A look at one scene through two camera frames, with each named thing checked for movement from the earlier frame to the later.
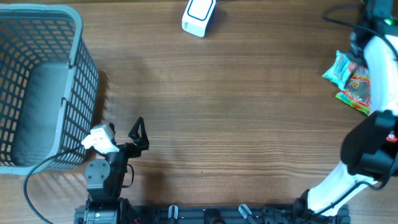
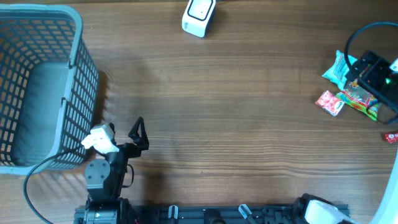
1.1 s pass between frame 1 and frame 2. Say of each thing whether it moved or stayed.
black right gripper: moved
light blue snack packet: stayed
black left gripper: stayed
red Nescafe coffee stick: stayed
